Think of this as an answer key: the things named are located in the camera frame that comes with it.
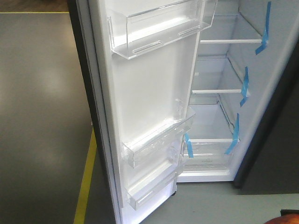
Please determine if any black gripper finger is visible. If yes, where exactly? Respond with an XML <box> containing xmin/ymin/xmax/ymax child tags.
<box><xmin>280</xmin><ymin>209</ymin><xmax>299</xmax><ymax>216</ymax></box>

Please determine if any red yellow apple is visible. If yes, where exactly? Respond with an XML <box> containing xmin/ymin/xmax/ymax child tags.
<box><xmin>265</xmin><ymin>214</ymin><xmax>299</xmax><ymax>224</ymax></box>

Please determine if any white fridge door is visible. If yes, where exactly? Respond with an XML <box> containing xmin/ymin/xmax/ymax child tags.
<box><xmin>66</xmin><ymin>0</ymin><xmax>219</xmax><ymax>224</ymax></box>

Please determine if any dark fridge body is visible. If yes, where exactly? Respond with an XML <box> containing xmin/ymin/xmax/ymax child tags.
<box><xmin>178</xmin><ymin>0</ymin><xmax>299</xmax><ymax>194</ymax></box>

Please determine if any blue tape strip lower right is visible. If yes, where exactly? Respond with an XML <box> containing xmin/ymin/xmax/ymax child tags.
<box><xmin>220</xmin><ymin>113</ymin><xmax>240</xmax><ymax>155</ymax></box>

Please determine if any blue tape strip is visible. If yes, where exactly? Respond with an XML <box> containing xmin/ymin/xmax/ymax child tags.
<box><xmin>182</xmin><ymin>133</ymin><xmax>194</xmax><ymax>159</ymax></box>
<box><xmin>240</xmin><ymin>66</ymin><xmax>249</xmax><ymax>107</ymax></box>
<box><xmin>220</xmin><ymin>113</ymin><xmax>240</xmax><ymax>155</ymax></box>
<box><xmin>255</xmin><ymin>1</ymin><xmax>271</xmax><ymax>55</ymax></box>

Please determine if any clear crisper drawer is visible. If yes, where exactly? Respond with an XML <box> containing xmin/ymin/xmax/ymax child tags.
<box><xmin>179</xmin><ymin>138</ymin><xmax>233</xmax><ymax>178</ymax></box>

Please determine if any blue tape strip lower left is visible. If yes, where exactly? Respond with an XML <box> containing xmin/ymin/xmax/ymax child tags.
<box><xmin>182</xmin><ymin>133</ymin><xmax>194</xmax><ymax>159</ymax></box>

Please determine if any clear lower door bin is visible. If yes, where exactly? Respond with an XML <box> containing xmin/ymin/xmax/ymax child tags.
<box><xmin>126</xmin><ymin>161</ymin><xmax>183</xmax><ymax>210</ymax></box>

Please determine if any clear door bin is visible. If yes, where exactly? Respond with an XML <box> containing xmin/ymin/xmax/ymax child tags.
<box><xmin>126</xmin><ymin>161</ymin><xmax>183</xmax><ymax>210</ymax></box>
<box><xmin>122</xmin><ymin>98</ymin><xmax>195</xmax><ymax>168</ymax></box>
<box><xmin>106</xmin><ymin>0</ymin><xmax>218</xmax><ymax>59</ymax></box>

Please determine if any blue tape strip middle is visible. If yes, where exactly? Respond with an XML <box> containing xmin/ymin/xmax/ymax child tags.
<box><xmin>240</xmin><ymin>66</ymin><xmax>249</xmax><ymax>107</ymax></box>

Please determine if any clear middle door bin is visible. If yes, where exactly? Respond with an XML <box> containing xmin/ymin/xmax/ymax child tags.
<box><xmin>122</xmin><ymin>98</ymin><xmax>195</xmax><ymax>168</ymax></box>

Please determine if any blue tape strip upper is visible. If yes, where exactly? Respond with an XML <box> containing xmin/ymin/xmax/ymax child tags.
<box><xmin>255</xmin><ymin>1</ymin><xmax>271</xmax><ymax>55</ymax></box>

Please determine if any clear upper door bin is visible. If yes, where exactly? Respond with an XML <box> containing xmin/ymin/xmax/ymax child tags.
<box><xmin>106</xmin><ymin>0</ymin><xmax>218</xmax><ymax>59</ymax></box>

